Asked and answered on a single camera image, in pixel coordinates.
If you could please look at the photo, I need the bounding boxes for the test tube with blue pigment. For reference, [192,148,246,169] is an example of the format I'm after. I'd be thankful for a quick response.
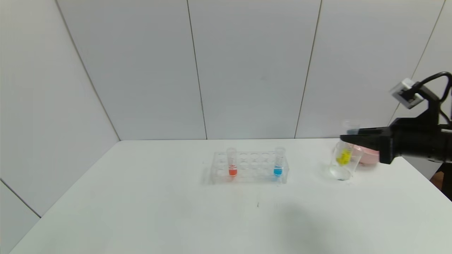
[274,147,285,177]

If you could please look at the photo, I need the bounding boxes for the pink bowl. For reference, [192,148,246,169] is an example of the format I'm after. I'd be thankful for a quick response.
[353,144,380,164]

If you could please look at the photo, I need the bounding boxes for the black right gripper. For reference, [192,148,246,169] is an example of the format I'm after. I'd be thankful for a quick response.
[340,126,447,164]

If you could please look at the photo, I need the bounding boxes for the test tube with red liquid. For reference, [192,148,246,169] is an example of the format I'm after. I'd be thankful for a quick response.
[227,147,238,177]

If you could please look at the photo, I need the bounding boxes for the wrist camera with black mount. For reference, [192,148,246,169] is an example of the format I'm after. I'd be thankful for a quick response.
[389,78,442,122]

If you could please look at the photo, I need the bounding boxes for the clear plastic test tube rack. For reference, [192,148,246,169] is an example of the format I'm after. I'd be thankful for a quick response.
[211,151,290,185]

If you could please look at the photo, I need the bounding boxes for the black camera cable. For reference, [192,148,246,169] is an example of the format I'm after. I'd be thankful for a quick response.
[417,72,452,124]

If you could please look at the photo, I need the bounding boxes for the clear plastic beaker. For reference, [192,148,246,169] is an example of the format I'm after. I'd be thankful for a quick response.
[329,141,363,181]

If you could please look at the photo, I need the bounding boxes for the test tube with yellow pigment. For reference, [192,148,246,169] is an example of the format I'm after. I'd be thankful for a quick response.
[335,120,361,166]

